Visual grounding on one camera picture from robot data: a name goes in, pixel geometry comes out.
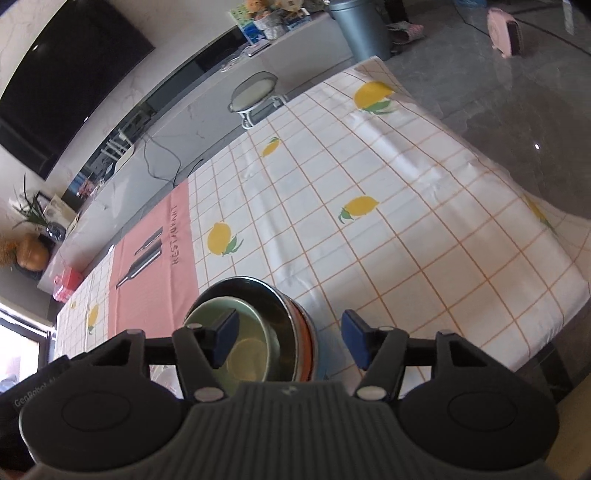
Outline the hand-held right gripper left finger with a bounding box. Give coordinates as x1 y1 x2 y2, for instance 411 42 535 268
85 308 241 402

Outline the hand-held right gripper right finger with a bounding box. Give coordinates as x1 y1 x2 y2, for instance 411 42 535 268
342 310 497 401

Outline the green ceramic bowl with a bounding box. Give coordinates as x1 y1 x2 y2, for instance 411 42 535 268
184 296 282 384

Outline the orange bowl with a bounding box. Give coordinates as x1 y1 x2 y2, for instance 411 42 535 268
286 295 319 381

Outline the pink placemat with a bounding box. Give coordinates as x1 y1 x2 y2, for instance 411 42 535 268
106 182 200 342

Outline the brown round vase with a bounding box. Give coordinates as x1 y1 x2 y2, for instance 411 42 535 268
16 233 51 271

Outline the lemon print checked tablecloth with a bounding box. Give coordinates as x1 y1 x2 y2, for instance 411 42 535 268
53 55 591 374

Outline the green plant in blue vase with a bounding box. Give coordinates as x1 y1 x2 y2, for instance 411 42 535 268
9 175 66 241

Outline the white router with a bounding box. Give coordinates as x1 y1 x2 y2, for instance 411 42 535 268
99 131 137 174

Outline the marble tv console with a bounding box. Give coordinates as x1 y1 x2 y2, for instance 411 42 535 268
37 11 358 291

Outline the white rolling stool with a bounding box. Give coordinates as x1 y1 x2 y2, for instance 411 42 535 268
228 71 289 131

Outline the black television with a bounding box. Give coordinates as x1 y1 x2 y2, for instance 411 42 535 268
0 0 155 181

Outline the grey metal trash can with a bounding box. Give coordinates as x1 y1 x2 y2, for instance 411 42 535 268
328 0 393 61

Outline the pink fan heater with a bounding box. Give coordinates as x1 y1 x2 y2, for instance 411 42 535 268
487 7 527 58

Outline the black cable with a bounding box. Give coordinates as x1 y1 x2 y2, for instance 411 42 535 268
141 136 204 185

